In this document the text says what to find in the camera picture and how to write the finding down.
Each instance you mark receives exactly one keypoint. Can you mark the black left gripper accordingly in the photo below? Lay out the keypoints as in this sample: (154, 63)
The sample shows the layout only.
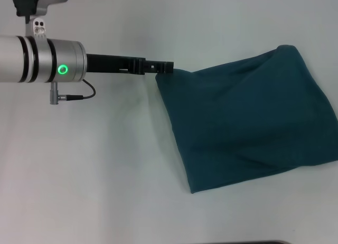
(111, 64)

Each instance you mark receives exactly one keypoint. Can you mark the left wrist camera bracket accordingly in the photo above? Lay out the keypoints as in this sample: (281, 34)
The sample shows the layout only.
(38, 27)

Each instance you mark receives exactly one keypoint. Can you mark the teal blue printed t-shirt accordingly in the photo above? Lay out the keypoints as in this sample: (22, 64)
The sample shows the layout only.
(251, 117)

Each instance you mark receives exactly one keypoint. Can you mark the dark grey flat panel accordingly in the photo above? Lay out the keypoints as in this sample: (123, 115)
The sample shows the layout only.
(237, 242)

